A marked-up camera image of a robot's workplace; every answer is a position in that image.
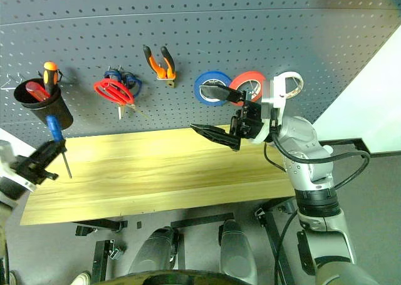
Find red handled scissors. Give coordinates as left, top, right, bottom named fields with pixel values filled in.
left=93, top=78, right=150, bottom=121

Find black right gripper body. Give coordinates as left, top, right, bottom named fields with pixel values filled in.
left=230, top=90, right=264, bottom=139

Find orange and black pliers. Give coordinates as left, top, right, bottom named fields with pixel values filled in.
left=142, top=45, right=177, bottom=80

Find blue handled scissors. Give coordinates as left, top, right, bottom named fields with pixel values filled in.
left=103, top=66, right=143, bottom=98

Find white tape roll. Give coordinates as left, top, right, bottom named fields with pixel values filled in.
left=277, top=71, right=305, bottom=100

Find red tape roll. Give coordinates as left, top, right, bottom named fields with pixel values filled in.
left=228, top=71, right=266, bottom=106

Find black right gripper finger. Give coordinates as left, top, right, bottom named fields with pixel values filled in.
left=199, top=85, right=245, bottom=106
left=190, top=123, right=242, bottom=152

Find blue tape roll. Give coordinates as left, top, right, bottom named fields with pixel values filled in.
left=193, top=71, right=233, bottom=107

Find dark grey rounded shell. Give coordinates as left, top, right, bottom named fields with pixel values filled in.
left=129, top=227, right=180, bottom=276
left=218, top=219, right=259, bottom=285

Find red handled screwdriver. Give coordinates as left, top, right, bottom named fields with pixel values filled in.
left=24, top=81, right=51, bottom=101

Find black round tool cup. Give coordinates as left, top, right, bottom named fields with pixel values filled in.
left=13, top=78, right=75, bottom=131

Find white shoe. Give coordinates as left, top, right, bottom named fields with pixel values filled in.
left=70, top=270, right=92, bottom=285

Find black metal table frame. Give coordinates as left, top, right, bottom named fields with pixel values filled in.
left=71, top=137, right=372, bottom=285

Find thin black cable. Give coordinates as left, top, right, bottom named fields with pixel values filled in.
left=272, top=209, right=300, bottom=285

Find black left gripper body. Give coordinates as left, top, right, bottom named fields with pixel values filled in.
left=11, top=154, right=60, bottom=186

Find white wire pegboard hook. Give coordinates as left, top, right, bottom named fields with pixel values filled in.
left=0, top=73, right=25, bottom=90

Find blue handled screwdriver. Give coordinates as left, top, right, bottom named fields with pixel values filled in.
left=46, top=115, right=73, bottom=179

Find grey pegboard panel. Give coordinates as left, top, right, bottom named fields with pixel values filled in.
left=0, top=0, right=401, bottom=138

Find grey table caster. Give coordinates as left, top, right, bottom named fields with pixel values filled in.
left=108, top=239, right=125, bottom=261

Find dark round disc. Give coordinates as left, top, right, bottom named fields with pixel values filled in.
left=108, top=268, right=253, bottom=285

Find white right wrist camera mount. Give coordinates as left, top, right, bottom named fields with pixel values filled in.
left=254, top=76, right=286, bottom=144

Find orange and black screwdriver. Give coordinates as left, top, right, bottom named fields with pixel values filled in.
left=43, top=61, right=60, bottom=95

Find metal pliers holder bracket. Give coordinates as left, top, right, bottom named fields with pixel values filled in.
left=155, top=71, right=178, bottom=89

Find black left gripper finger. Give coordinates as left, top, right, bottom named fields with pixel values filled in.
left=32, top=139, right=68, bottom=162
left=38, top=145, right=68, bottom=170

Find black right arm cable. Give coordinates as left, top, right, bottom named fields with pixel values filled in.
left=263, top=127, right=372, bottom=192

